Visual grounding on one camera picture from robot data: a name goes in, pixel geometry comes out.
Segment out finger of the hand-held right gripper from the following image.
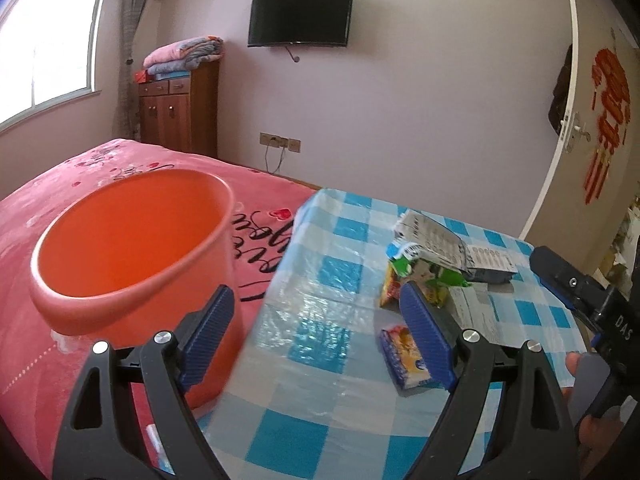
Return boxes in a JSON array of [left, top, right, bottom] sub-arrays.
[[529, 246, 613, 311]]

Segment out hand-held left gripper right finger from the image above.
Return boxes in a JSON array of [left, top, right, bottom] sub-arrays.
[[398, 281, 583, 480]]

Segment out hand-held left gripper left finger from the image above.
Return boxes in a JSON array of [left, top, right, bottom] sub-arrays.
[[51, 284, 236, 480]]

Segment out orange plastic bucket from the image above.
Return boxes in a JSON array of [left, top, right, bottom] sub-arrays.
[[28, 168, 246, 411]]

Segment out person's right hand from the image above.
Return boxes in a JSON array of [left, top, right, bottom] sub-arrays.
[[560, 351, 630, 465]]

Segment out blue yellow snack packet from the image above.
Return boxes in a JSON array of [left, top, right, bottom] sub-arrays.
[[378, 324, 436, 391]]

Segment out green white snack packet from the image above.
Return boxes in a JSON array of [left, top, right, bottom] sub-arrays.
[[387, 241, 473, 288]]

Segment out grey printed flattened carton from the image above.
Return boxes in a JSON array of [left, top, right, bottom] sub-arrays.
[[391, 209, 468, 273]]

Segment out white door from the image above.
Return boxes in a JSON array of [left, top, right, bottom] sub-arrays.
[[517, 0, 640, 281]]

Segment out blue checkered tablecloth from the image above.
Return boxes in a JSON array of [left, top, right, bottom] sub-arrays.
[[200, 187, 591, 480]]

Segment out pink printed blanket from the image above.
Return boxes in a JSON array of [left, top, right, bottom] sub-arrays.
[[0, 137, 321, 480]]

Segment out black hanging bag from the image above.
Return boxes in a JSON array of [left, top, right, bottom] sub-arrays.
[[547, 44, 573, 136]]

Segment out red door decoration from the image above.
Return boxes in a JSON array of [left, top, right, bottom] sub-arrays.
[[582, 27, 632, 206]]

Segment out wooden cabinet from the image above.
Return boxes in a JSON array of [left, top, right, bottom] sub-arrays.
[[137, 60, 221, 158]]

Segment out folded blue blanket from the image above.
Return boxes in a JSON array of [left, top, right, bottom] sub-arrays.
[[147, 62, 193, 81]]

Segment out folded pink blanket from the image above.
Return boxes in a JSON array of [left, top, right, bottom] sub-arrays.
[[143, 36, 224, 68]]

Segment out grey curtain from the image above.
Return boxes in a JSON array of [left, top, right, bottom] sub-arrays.
[[117, 0, 173, 143]]

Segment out window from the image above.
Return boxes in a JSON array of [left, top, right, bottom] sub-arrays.
[[0, 0, 108, 133]]

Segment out door handle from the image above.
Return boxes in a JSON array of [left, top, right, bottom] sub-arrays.
[[559, 112, 592, 153]]

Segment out outlet cable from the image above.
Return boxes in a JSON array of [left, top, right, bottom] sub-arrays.
[[264, 140, 288, 176]]

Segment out wall outlet strip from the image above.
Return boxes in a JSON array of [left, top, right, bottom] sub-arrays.
[[259, 132, 302, 153]]

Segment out black wall television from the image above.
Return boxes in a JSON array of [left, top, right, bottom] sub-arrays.
[[247, 0, 355, 48]]

